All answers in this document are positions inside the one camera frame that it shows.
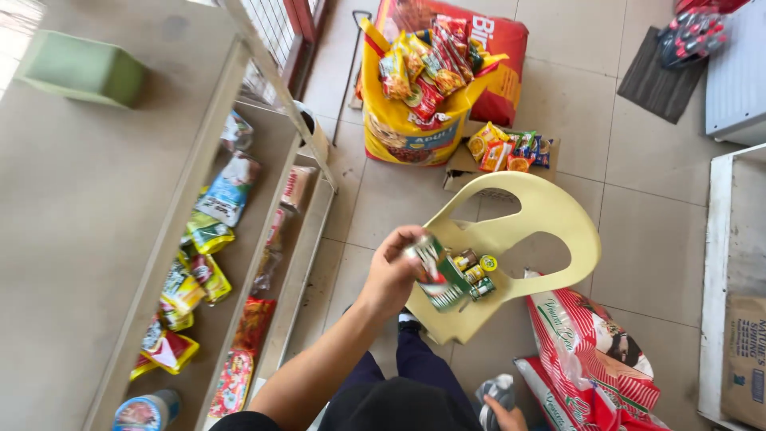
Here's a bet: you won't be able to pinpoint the black shoe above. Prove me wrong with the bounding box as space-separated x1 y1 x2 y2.
397 308 424 336

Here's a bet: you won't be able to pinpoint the grey door mat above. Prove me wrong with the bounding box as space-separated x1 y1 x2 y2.
616 26 708 126

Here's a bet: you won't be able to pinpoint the brown cardboard carton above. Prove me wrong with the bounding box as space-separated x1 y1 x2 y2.
721 293 766 429

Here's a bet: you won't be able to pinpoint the red white rice sack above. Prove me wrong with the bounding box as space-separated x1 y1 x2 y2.
525 269 663 423
513 356 672 431

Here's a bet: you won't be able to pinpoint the black metal rod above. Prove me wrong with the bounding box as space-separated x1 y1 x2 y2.
332 10 372 148

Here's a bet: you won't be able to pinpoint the person's right hand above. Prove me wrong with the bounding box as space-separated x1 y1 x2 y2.
484 395 529 431

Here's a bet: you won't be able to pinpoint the heap of small sachets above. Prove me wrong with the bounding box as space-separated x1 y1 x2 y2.
466 121 555 175

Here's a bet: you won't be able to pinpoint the black shirt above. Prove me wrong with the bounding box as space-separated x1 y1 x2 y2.
208 377 483 431

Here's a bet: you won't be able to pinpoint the person's left hand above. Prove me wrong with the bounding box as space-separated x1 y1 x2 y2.
357 224 428 322

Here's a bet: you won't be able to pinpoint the green plastic container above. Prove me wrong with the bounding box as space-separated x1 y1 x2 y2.
13 30 148 110

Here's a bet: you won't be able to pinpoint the cream plastic chair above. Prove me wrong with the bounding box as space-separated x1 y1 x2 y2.
405 170 603 347

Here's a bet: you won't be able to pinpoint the white wire gate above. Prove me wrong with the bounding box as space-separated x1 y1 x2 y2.
223 0 324 105

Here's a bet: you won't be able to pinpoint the white appliance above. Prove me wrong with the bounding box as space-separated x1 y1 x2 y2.
704 0 766 147

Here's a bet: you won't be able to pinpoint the red yellow printed packet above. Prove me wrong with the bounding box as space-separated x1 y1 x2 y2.
207 350 256 419

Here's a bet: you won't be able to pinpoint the row of colourful shelf packets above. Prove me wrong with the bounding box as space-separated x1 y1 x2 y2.
130 109 262 382

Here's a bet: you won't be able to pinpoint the bunch of snack packets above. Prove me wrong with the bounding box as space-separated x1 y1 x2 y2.
377 15 487 124

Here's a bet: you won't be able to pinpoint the green red drink sachet strip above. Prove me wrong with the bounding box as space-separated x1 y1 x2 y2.
404 235 474 314

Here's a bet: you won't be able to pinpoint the grey shoe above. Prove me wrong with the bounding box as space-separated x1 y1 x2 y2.
475 374 517 431

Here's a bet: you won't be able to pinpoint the flat cardboard box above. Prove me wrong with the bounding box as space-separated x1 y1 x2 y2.
443 123 561 196

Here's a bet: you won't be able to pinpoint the white wooden counter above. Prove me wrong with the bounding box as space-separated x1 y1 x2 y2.
697 142 766 431

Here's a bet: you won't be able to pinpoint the yellow pet food bag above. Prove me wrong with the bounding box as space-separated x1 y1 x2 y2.
358 18 511 168

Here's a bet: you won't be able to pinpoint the red snack packet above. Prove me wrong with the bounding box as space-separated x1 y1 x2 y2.
233 296 278 354

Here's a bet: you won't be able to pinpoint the beige packet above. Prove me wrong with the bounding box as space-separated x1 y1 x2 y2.
279 166 317 214

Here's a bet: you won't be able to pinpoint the red large feed sack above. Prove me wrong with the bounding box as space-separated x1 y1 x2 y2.
374 0 531 128

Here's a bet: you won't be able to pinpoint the clear plastic packets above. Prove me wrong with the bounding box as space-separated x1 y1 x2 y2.
251 206 288 295

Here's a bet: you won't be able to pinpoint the blue lid jar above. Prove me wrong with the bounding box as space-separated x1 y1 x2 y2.
112 389 183 431

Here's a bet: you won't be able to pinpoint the navy trousers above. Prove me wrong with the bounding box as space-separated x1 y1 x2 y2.
328 328 481 420

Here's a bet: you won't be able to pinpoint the green small can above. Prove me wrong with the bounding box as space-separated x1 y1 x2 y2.
469 277 497 302

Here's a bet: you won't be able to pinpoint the beige wooden shelf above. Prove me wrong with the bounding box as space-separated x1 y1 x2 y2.
0 0 340 431

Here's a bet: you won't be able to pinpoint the red wooden door frame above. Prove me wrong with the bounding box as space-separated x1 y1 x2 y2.
280 0 331 100

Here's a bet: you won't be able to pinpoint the red black bottle pack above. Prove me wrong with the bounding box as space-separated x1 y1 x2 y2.
656 6 728 70

